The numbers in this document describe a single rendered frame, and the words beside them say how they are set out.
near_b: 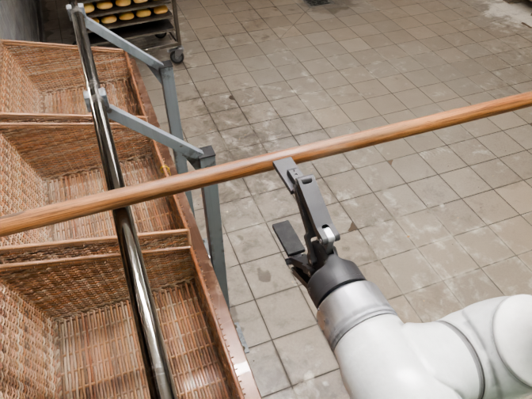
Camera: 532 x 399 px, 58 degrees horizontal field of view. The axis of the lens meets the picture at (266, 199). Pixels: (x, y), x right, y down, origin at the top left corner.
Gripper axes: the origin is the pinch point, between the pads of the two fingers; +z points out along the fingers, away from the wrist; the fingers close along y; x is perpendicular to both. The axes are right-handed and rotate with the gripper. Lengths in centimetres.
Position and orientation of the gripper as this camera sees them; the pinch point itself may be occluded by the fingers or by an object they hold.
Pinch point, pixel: (283, 198)
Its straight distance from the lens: 75.3
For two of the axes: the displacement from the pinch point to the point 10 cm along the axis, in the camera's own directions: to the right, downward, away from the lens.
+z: -3.6, -6.4, 6.8
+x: 9.3, -2.5, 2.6
